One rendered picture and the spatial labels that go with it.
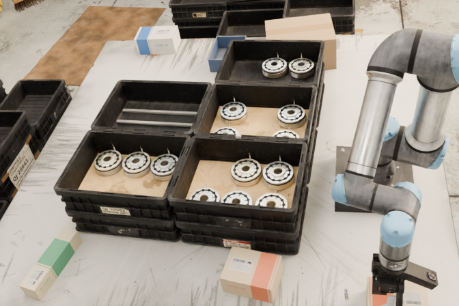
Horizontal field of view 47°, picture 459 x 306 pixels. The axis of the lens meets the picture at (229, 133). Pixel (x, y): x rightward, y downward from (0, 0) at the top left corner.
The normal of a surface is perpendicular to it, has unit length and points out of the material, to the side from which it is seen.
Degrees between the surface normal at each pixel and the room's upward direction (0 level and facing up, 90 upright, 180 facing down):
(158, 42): 90
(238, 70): 0
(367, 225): 0
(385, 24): 0
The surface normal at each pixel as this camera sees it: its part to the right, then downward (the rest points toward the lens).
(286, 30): -0.14, -0.73
